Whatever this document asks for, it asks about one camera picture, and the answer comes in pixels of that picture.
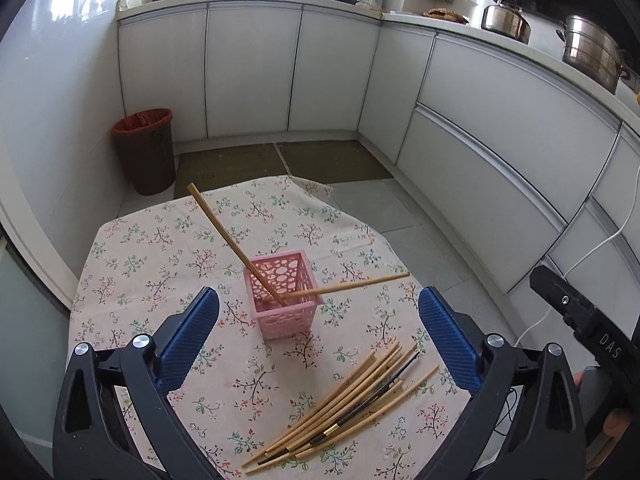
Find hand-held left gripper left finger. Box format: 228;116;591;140
52;286;223;480

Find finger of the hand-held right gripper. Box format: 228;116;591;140
530;265;599;334

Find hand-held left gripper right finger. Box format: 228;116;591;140
417;286;588;480

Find pink perforated plastic basket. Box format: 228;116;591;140
243;251;325;342

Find wooden chopstick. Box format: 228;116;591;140
264;272;411;303
186;183;286;307

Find pile of wooden chopsticks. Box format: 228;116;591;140
241;341;441;476

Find person's right hand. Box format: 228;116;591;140
595;406;632;468

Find floral tablecloth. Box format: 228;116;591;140
67;175;481;480

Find brown floor mat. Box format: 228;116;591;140
174;142;290;197
274;140;394;184

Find brown trash bin red bag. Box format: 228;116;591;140
111;108;177;197

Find steel steamer pot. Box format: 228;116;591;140
556;15;632;95

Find steel kettle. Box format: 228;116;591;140
481;0;532;44

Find white kitchen cabinets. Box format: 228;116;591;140
116;0;640;361

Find wicker basket with bread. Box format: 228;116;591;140
422;7;469;24

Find white cable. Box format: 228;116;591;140
515;160;640;347

